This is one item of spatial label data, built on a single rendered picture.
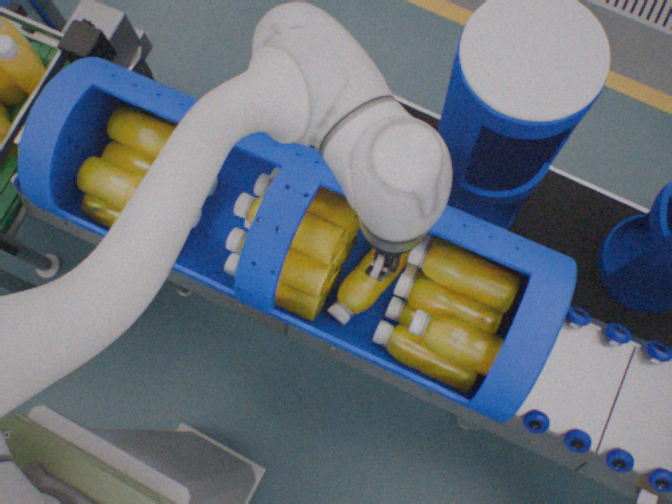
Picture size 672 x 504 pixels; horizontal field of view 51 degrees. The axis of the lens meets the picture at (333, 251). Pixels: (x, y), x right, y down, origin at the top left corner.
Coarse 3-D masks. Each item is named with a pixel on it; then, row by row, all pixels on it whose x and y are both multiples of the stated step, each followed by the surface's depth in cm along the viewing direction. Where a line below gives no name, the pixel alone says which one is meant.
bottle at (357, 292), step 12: (372, 252) 123; (408, 252) 123; (360, 264) 123; (348, 276) 123; (360, 276) 121; (396, 276) 124; (348, 288) 121; (360, 288) 120; (372, 288) 121; (384, 288) 123; (336, 300) 122; (348, 300) 121; (360, 300) 121; (372, 300) 122; (348, 312) 121; (360, 312) 123
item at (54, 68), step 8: (56, 56) 142; (56, 64) 142; (48, 72) 141; (56, 72) 143; (40, 80) 141; (48, 80) 142; (40, 88) 141; (32, 96) 140; (24, 104) 139; (32, 104) 140; (24, 112) 139; (16, 120) 139; (24, 120) 140; (16, 128) 139; (8, 136) 138; (16, 136) 140; (0, 144) 137; (8, 144) 139; (0, 152) 137; (8, 152) 140; (0, 160) 138
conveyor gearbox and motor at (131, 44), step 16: (96, 0) 159; (80, 16) 158; (96, 16) 158; (112, 16) 158; (64, 32) 157; (112, 32) 157; (128, 32) 162; (144, 32) 174; (128, 48) 165; (144, 48) 177; (128, 64) 168; (144, 64) 177
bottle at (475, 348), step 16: (432, 320) 112; (448, 320) 111; (432, 336) 111; (448, 336) 110; (464, 336) 110; (480, 336) 110; (496, 336) 111; (448, 352) 110; (464, 352) 109; (480, 352) 109; (496, 352) 109; (480, 368) 110
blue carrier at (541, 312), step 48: (48, 96) 111; (96, 96) 125; (144, 96) 113; (48, 144) 110; (96, 144) 132; (240, 144) 109; (288, 144) 113; (48, 192) 114; (240, 192) 134; (288, 192) 105; (192, 240) 131; (288, 240) 104; (480, 240) 105; (528, 240) 110; (240, 288) 111; (336, 288) 129; (528, 288) 100; (336, 336) 119; (528, 336) 99; (432, 384) 109; (480, 384) 121; (528, 384) 100
